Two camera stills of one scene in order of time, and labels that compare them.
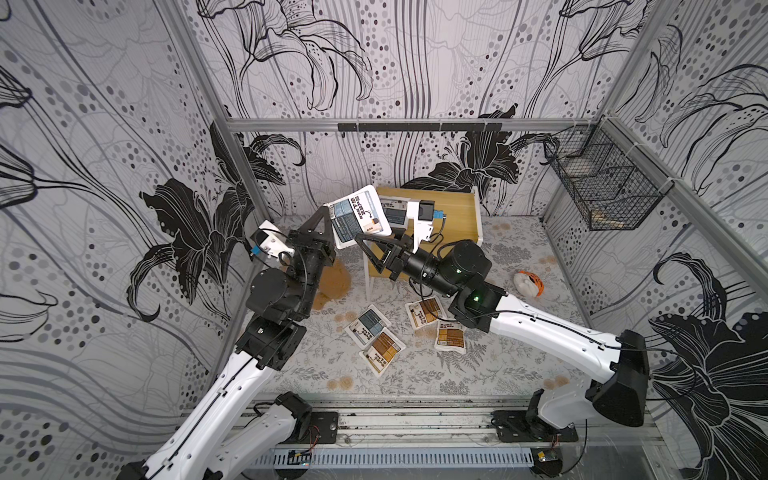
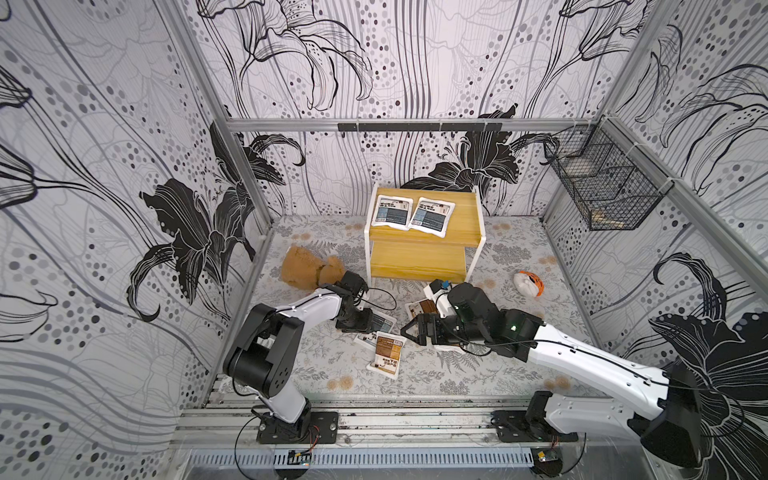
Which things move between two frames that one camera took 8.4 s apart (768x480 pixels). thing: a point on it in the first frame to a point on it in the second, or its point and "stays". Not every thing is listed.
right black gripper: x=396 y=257 to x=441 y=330
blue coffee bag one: x=395 y=210 stays
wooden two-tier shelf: x=457 y=217 stays
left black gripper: x=319 y=242 to x=364 y=327
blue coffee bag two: x=360 y=212 to x=432 y=217
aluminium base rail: x=452 y=421 stays
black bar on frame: x=397 y=127 stays
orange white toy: x=528 y=283 stays
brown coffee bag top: x=419 y=314 stays
